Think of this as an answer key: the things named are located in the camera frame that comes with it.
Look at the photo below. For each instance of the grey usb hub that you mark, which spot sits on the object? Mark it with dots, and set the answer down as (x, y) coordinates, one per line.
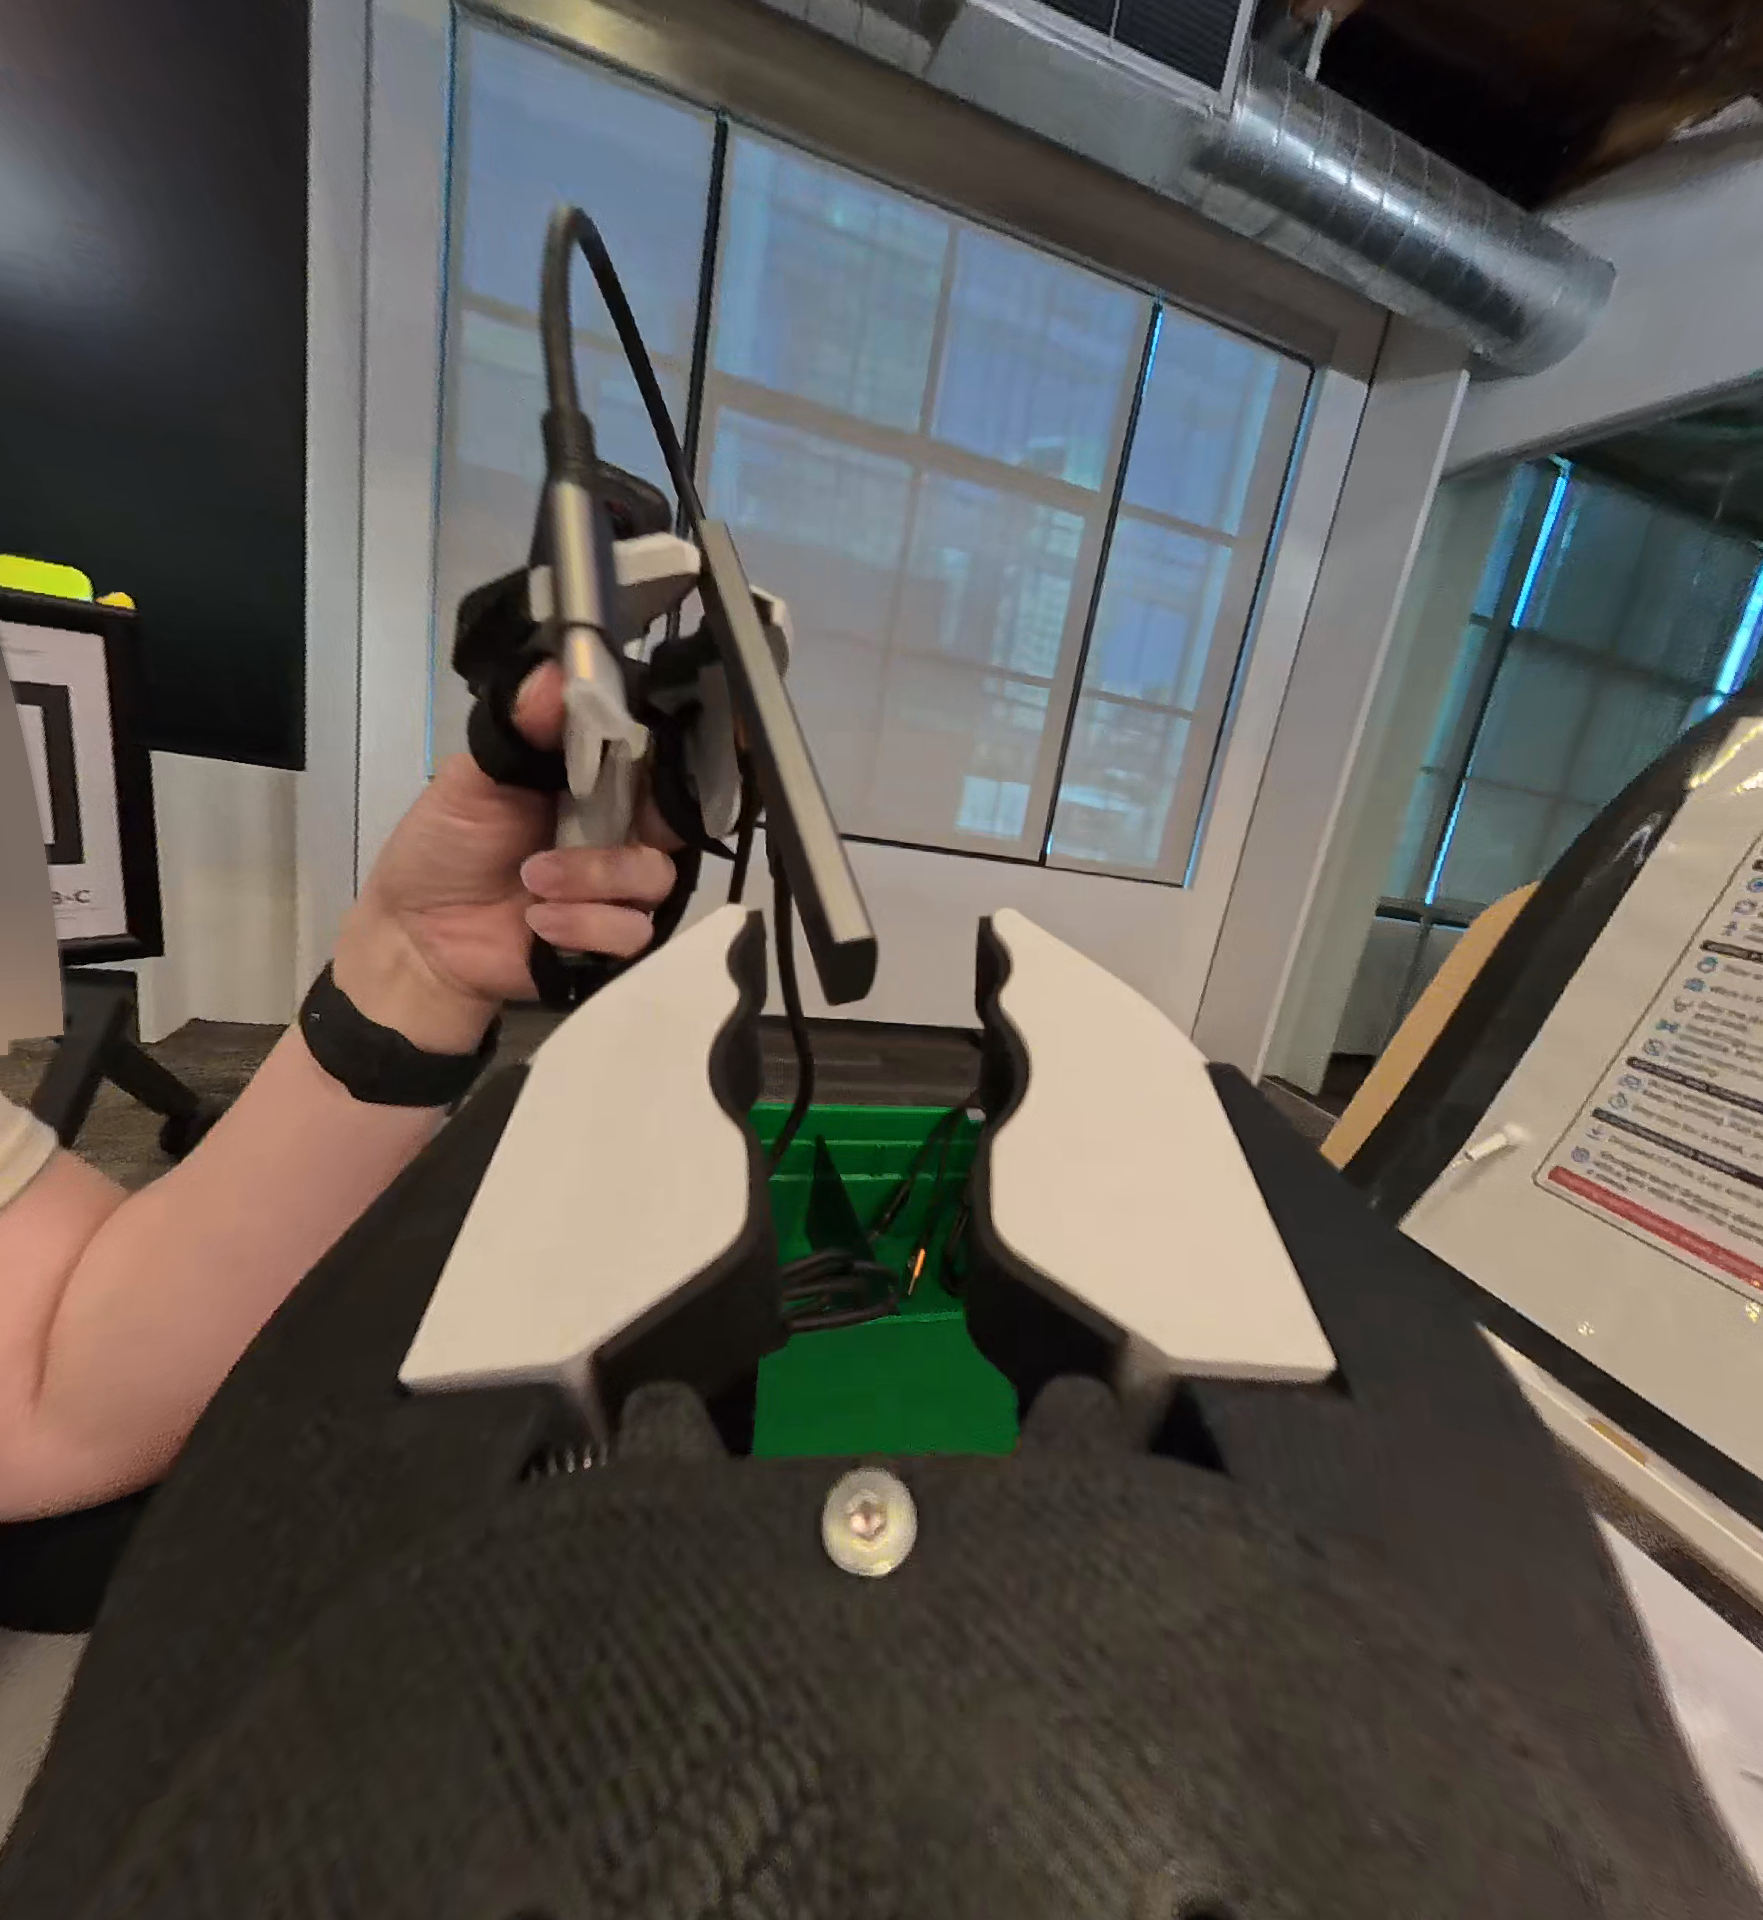
(786, 781)

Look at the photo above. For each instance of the silver ventilation duct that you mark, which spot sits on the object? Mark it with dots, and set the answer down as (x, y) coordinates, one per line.
(1406, 211)

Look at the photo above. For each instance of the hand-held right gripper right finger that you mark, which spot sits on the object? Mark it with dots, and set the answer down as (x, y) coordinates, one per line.
(1149, 1200)

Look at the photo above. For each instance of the person's left hand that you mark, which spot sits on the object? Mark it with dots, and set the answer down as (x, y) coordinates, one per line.
(446, 886)

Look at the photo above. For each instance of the white air vent unit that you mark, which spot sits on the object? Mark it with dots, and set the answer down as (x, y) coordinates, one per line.
(1106, 37)

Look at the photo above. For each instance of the white paper sheet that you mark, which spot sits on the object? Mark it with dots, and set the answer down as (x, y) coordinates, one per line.
(1751, 1725)

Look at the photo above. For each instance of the green plastic bin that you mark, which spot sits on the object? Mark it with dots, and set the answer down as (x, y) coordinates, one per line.
(881, 1396)

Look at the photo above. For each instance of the narrow side window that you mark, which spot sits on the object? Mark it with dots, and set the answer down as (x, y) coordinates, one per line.
(1585, 677)

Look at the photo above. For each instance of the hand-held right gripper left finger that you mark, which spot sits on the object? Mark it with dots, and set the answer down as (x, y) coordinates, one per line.
(581, 1200)

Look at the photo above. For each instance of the yellow-green object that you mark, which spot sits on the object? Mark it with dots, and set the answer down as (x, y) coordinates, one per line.
(49, 578)

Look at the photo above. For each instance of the black board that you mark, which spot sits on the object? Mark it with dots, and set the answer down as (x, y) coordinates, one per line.
(1511, 1021)

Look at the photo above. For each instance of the large grid window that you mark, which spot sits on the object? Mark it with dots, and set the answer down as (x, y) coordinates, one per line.
(881, 450)

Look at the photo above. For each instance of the black framed white sign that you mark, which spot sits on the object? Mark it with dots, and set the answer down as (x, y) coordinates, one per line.
(78, 781)

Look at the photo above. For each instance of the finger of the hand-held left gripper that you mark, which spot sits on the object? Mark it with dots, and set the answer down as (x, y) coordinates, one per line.
(660, 574)
(772, 630)

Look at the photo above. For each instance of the laminated instruction sheet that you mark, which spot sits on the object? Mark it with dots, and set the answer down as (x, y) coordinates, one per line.
(1646, 1080)

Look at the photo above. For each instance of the black wristband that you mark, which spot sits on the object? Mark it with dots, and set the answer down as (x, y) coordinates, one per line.
(386, 1058)

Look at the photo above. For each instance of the black wall panel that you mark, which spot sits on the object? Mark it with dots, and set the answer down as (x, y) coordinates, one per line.
(116, 376)

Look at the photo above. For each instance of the person's left forearm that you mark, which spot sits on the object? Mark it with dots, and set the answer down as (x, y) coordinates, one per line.
(146, 1306)

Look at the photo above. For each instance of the black stand base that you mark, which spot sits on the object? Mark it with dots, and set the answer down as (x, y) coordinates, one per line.
(116, 1050)

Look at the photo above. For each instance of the black green-bin divider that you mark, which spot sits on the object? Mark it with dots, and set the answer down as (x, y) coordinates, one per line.
(831, 1200)

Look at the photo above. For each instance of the brown cardboard piece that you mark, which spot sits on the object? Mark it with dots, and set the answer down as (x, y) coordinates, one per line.
(1420, 1036)

